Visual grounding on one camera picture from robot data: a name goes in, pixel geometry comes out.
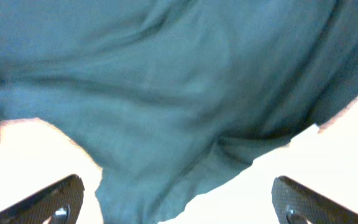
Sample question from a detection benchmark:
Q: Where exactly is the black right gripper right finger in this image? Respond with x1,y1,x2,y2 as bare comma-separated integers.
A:
272,175,358,224

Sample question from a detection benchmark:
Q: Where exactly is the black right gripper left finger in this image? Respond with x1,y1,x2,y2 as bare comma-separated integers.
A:
0,174,85,224

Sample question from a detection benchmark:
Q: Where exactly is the black t-shirt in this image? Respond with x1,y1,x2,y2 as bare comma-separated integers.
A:
0,0,358,223

